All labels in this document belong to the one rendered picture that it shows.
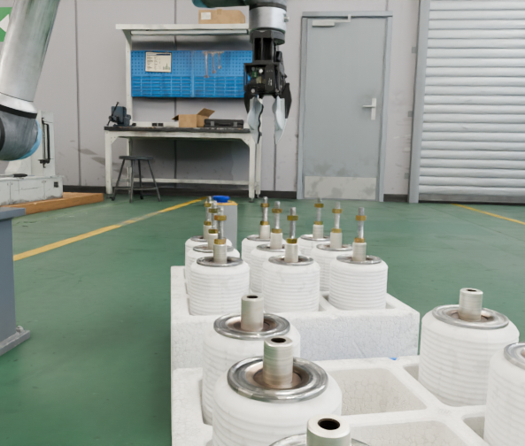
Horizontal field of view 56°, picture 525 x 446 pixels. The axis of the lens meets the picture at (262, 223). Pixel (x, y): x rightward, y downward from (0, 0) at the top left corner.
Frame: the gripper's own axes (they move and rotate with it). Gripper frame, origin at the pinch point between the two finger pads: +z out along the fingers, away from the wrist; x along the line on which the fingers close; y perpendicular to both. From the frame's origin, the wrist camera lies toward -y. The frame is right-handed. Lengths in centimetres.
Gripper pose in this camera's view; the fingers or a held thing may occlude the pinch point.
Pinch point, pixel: (266, 137)
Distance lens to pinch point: 103.4
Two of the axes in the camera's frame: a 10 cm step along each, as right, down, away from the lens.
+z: -0.2, 9.9, 1.2
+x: 9.8, 0.4, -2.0
